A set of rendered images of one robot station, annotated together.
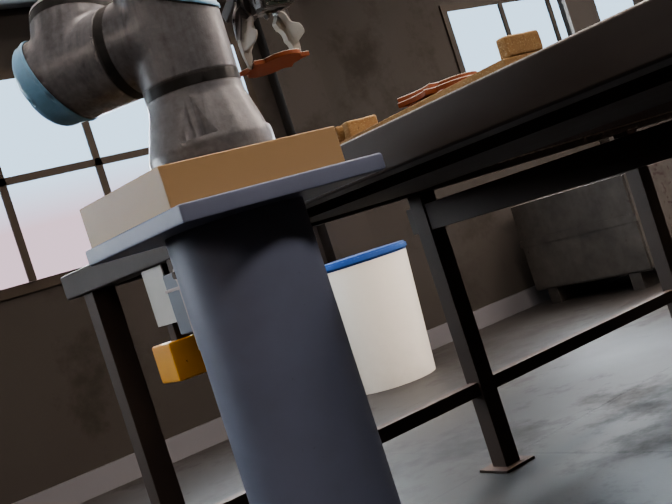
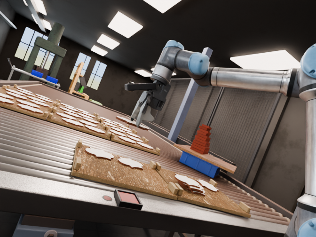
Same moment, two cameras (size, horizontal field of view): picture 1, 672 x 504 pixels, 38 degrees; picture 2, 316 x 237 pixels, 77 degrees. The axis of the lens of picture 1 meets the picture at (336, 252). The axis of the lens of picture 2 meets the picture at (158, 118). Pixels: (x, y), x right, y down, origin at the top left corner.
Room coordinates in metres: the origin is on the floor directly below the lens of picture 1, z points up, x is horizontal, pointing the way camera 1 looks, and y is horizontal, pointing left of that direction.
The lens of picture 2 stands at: (1.58, 0.76, 1.20)
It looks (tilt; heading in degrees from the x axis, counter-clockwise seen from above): 1 degrees down; 280
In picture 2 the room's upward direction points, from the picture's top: 22 degrees clockwise
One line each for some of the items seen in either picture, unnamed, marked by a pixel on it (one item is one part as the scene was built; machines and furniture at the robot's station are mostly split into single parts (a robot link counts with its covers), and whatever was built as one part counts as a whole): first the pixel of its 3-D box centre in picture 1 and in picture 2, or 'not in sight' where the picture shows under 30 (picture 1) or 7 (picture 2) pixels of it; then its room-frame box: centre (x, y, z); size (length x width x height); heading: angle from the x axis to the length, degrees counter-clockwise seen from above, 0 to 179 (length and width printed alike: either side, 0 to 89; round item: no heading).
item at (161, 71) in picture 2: not in sight; (161, 74); (1.76, -0.02, 1.36); 0.08 x 0.08 x 0.05
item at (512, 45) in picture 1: (519, 45); (244, 207); (1.19, -0.29, 0.95); 0.06 x 0.02 x 0.03; 120
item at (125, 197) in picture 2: not in sight; (127, 199); (1.68, 0.14, 0.92); 0.06 x 0.06 x 0.01; 35
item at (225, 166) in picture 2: not in sight; (207, 157); (1.35, -1.07, 1.03); 0.50 x 0.50 x 0.02; 75
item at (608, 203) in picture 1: (618, 229); not in sight; (6.09, -1.73, 0.34); 1.01 x 0.80 x 0.67; 36
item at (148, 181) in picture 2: not in sight; (122, 168); (1.79, -0.09, 0.93); 0.41 x 0.35 x 0.02; 31
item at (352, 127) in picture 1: (361, 127); (177, 189); (1.53, -0.10, 0.95); 0.06 x 0.02 x 0.03; 120
